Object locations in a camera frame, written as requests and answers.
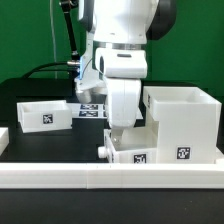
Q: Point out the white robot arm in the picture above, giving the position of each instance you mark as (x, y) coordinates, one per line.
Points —
(107, 39)

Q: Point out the white rear drawer box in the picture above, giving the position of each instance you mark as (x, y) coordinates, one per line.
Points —
(44, 116)

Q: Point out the white drawer cabinet frame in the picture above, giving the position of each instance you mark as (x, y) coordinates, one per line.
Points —
(185, 122)

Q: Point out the white front drawer box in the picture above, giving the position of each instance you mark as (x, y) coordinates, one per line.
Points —
(136, 146)

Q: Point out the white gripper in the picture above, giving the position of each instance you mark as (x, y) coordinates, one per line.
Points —
(122, 71)

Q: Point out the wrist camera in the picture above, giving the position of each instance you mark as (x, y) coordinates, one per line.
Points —
(86, 88)

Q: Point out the marker sheet on table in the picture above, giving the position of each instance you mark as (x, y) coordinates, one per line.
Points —
(87, 111)

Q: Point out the white left fence rail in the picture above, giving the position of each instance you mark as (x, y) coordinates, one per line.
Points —
(4, 139)

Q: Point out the white drawer box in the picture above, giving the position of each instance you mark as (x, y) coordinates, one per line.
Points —
(136, 146)
(44, 116)

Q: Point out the white fence rail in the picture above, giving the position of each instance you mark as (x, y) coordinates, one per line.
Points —
(4, 139)
(102, 176)

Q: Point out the white front fence rail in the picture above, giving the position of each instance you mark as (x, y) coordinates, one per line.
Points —
(102, 176)

